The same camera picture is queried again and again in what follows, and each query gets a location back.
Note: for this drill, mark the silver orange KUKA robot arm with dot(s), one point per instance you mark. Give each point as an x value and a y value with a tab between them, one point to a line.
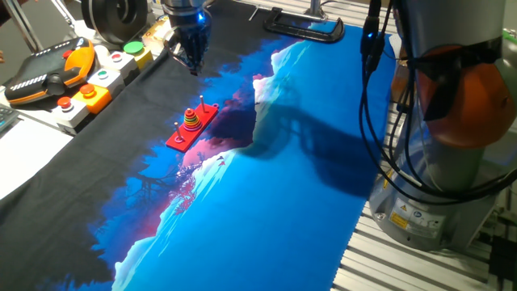
452	182

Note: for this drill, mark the white box green button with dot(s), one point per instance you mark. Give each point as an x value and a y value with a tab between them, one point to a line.
106	78

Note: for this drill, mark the white box red button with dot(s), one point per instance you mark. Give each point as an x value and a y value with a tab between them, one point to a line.
70	113
119	62

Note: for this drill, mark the black C-clamp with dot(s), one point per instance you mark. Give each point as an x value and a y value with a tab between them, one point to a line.
303	30

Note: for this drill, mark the white paper sheet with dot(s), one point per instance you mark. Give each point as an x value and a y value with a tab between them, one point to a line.
28	153

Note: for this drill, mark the orange box orange button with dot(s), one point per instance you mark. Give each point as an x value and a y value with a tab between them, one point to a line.
95	99

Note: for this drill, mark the small metal hex key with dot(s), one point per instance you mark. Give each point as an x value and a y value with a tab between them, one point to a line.
253	14

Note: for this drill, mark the tan cardboard box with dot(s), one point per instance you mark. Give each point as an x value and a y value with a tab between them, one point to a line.
155	36

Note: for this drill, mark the black round spool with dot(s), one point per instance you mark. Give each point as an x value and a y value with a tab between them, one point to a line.
115	20

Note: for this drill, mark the grey metal bar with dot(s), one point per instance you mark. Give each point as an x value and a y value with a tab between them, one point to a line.
62	12
24	26

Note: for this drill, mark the black orange teach pendant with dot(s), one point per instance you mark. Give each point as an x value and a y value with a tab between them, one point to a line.
44	72

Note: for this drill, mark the grey keyboard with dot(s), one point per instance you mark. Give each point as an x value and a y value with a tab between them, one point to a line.
6	117

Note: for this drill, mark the large orange Hanoi disc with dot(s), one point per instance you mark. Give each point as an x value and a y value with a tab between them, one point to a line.
192	125

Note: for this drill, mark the green Hanoi disc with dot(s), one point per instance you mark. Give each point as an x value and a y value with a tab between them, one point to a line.
190	119

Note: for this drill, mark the yellow box green button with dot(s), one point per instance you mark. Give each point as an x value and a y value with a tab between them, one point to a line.
139	54

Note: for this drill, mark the largest pink Hanoi disc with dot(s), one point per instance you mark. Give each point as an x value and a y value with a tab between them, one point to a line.
193	129

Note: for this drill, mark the black box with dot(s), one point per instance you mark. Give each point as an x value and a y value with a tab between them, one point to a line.
503	258

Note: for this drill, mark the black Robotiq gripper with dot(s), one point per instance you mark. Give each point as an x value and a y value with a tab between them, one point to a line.
190	30

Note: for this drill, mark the blue black printed cloth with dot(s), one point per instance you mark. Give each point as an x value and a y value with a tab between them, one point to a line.
262	222

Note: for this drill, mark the silver metal post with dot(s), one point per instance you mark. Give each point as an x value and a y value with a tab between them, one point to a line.
315	10

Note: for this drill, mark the red Hanoi base with pegs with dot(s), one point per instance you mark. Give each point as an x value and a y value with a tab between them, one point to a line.
185	142

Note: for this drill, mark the yellow white warning label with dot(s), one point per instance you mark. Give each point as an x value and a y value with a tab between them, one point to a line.
416	219

